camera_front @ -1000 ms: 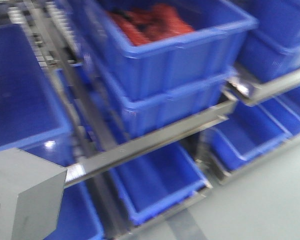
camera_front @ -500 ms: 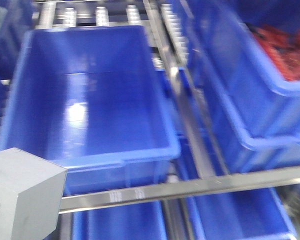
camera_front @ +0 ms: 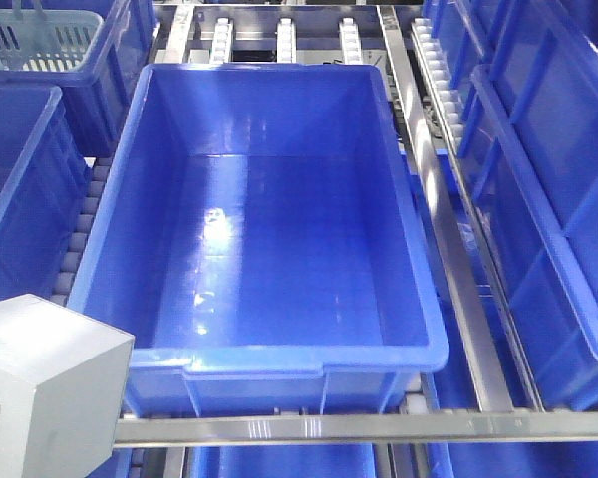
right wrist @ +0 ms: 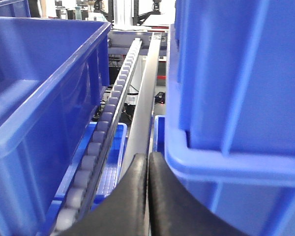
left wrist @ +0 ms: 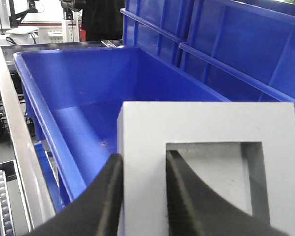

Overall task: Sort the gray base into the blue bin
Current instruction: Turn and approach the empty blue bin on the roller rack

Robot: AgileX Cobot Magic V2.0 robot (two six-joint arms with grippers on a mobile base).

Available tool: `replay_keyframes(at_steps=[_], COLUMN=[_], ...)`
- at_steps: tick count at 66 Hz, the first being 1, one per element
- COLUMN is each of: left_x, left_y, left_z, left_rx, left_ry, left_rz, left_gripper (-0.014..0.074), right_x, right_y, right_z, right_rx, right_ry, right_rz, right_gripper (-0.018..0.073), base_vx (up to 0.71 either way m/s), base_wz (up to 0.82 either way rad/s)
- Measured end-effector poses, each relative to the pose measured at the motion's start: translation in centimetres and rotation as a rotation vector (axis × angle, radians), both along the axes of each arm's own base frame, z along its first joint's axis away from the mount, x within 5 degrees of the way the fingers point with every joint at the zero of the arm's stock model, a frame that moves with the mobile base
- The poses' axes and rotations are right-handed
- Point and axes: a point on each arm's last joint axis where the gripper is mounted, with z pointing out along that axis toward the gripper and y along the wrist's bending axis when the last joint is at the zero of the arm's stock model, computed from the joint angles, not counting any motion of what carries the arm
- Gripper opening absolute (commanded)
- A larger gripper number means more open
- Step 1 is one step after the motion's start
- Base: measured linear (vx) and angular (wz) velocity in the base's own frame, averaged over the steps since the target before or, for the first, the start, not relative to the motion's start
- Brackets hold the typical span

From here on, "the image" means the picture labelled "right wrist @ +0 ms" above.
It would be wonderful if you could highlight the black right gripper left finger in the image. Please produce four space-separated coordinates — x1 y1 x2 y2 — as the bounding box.
61 153 148 236

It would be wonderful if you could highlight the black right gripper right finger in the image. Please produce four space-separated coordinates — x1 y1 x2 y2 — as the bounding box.
148 152 244 236

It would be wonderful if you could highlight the large blue bin right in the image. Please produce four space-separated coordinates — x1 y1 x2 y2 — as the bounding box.
165 0 295 236

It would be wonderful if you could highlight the large blue bin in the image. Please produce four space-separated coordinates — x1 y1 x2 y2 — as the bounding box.
0 17 111 236
165 0 295 236

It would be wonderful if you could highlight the large blue bin left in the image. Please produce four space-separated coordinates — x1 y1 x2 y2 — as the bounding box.
0 17 111 236

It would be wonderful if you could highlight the steel rack beam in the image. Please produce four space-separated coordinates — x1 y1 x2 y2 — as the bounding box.
119 32 162 178

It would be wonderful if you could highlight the roller conveyor rail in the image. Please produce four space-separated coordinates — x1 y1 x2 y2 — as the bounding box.
51 38 142 236

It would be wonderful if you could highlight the blue bin below rail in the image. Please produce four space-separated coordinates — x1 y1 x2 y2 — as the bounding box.
54 122 127 206

